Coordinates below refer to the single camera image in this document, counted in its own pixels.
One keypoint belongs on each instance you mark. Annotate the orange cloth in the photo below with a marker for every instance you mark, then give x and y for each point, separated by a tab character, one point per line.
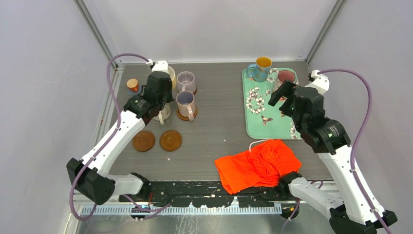
261	166

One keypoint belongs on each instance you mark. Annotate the cream white mug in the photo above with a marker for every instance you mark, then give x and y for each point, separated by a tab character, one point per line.
172	74

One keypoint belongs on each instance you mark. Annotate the blue mug yellow inside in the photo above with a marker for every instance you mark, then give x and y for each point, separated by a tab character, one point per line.
260	70

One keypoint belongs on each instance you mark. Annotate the blue round coaster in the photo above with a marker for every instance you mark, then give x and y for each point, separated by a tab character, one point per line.
132	92

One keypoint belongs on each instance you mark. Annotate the lilac ceramic mug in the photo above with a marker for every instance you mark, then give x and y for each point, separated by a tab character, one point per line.
186	81

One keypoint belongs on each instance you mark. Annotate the green floral tray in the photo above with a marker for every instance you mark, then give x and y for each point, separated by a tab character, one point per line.
262	120

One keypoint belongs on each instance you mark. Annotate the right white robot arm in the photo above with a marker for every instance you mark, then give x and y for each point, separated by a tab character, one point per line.
357	211

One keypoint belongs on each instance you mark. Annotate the pink floral mug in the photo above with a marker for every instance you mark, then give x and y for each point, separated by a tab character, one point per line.
282	76

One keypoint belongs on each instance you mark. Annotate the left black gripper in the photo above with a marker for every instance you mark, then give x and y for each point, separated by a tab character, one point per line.
170	98

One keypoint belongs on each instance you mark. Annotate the green inside mug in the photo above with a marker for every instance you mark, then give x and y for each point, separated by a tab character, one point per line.
163	114

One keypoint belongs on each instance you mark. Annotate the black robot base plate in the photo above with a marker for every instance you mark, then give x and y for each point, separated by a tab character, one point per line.
209	193

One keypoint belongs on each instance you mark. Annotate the small tan cup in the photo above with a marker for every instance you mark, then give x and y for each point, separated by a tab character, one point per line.
133	85

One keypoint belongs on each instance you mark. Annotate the pink mug purple inside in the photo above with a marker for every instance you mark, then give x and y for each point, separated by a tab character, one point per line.
186	103

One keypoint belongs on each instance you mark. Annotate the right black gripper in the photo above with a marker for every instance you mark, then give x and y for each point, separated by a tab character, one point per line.
286	90

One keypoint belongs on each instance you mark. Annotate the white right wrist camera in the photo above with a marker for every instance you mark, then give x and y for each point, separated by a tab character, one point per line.
318	81

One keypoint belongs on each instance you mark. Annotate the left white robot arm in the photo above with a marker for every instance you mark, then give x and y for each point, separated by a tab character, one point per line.
90	174

